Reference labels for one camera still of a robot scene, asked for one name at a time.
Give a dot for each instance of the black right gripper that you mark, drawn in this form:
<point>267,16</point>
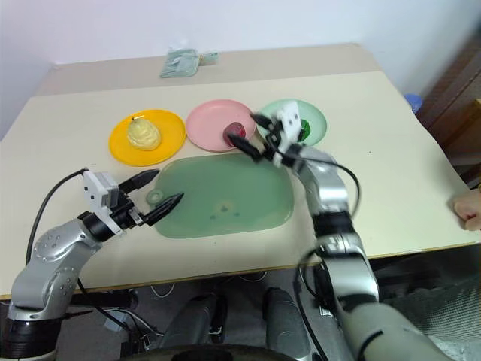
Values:
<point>273,134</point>

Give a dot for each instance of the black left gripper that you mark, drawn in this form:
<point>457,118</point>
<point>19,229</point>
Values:
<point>126,212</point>

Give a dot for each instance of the dark red fruit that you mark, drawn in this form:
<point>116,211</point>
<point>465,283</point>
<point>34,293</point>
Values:
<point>233,131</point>

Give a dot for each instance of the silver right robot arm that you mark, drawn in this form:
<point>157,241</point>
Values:
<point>343,263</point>

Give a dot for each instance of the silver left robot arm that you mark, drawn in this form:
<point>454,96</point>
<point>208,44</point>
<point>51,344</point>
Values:
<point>49,259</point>

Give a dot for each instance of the pink plate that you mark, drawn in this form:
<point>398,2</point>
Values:
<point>210,120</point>

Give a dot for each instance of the dark green item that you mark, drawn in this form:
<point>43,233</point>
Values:
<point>306,129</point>

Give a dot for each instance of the light green plate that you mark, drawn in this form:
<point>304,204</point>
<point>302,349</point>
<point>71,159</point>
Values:
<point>316,120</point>

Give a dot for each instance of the yellow plate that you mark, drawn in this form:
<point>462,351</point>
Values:
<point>171,128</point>

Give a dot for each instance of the person's bare hand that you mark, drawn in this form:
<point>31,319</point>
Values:
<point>469,208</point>

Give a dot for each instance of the pale yellow pear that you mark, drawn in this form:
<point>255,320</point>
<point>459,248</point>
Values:
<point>143,135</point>

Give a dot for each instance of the green plastic mat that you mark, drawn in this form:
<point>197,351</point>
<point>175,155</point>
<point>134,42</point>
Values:
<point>233,192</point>

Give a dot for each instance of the small green pouch charm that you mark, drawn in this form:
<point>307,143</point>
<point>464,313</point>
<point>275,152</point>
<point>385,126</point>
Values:
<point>209,57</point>

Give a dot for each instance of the dark rounded shape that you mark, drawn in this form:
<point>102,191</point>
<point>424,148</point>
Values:
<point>218,355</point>

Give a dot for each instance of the brown wooden furniture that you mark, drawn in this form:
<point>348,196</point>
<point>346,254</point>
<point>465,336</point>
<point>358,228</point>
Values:
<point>458,109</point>

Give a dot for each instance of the grey woven cloth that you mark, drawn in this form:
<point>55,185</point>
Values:
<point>439,316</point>

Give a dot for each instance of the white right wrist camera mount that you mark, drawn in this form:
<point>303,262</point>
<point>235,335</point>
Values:
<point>290,120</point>

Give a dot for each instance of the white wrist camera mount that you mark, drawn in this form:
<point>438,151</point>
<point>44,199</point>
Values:
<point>95,188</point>
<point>290,120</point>

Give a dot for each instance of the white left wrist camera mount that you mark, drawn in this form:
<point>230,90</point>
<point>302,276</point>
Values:
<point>95,188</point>

